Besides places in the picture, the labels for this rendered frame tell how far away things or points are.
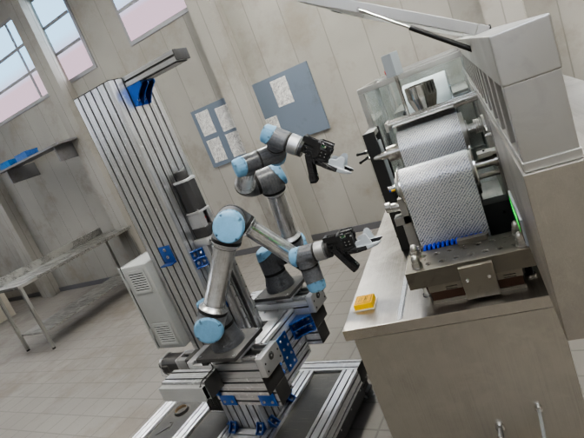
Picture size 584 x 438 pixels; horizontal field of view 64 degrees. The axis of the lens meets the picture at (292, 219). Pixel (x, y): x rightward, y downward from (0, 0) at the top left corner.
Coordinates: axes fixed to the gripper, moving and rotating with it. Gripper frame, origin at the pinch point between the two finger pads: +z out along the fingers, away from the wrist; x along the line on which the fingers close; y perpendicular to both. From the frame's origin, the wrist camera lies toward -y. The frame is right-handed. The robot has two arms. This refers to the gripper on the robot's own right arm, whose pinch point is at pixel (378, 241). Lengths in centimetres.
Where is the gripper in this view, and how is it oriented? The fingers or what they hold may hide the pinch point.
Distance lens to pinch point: 176.0
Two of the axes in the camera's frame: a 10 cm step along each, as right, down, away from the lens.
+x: 2.9, -3.4, 8.9
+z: 8.8, -2.6, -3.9
